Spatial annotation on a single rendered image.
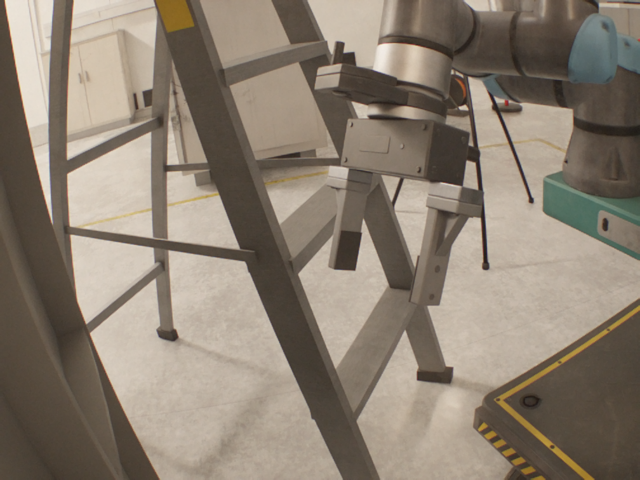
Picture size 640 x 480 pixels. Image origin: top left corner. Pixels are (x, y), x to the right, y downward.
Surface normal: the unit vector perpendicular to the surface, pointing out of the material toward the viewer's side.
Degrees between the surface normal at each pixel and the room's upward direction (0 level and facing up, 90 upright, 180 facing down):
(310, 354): 87
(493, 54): 109
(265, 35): 90
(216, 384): 0
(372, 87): 83
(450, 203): 67
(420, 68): 74
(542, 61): 113
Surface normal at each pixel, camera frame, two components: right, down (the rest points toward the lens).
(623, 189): -0.15, 0.43
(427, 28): 0.07, 0.13
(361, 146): -0.86, -0.09
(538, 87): -0.56, 0.72
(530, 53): -0.64, 0.55
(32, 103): 0.21, 0.38
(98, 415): -0.13, -0.90
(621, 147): -0.18, 0.13
